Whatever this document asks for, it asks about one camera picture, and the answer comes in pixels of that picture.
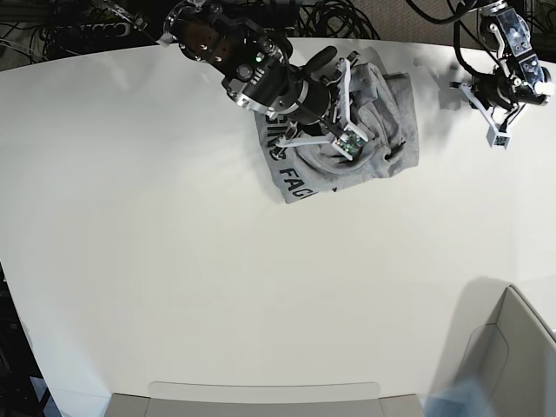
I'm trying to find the grey box bottom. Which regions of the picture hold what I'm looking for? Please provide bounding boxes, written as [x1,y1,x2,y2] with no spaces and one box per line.
[105,381,425,416]

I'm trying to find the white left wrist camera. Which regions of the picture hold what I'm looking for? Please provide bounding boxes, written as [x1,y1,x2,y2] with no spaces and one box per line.
[486,128,511,149]

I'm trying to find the grey T-shirt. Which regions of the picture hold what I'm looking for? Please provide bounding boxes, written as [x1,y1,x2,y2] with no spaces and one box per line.
[255,63,420,203]

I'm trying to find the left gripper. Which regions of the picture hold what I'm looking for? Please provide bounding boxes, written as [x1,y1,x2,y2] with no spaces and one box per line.
[450,71,555,130]

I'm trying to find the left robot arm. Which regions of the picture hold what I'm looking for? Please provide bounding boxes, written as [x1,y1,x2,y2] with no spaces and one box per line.
[451,1,555,146]

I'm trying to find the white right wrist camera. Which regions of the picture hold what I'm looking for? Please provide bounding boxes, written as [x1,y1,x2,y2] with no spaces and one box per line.
[331,130,368,162]

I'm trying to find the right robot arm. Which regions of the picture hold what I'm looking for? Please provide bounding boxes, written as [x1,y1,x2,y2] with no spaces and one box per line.
[163,1,368,160]

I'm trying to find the coiled black cables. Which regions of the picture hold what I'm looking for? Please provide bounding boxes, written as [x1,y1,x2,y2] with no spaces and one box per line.
[286,0,383,40]

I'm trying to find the grey box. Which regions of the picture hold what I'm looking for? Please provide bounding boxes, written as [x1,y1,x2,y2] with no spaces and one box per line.
[105,381,425,416]
[453,286,555,416]

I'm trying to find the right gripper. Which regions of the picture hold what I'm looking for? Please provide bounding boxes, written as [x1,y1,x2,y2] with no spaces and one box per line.
[275,46,368,150]

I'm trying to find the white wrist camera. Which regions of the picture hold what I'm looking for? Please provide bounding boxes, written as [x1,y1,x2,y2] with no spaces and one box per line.
[331,130,368,162]
[486,128,511,149]

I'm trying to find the grey box right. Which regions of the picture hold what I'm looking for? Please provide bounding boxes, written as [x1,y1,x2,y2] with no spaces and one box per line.
[453,286,555,416]

